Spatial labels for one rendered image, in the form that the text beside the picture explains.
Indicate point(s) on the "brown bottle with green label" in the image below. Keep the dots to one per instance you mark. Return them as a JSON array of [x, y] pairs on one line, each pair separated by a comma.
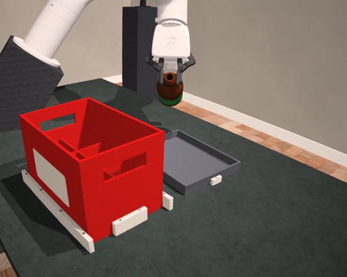
[[169, 95]]

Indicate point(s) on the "red plastic crate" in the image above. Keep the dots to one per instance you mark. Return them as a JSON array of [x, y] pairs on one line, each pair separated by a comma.
[[94, 168]]

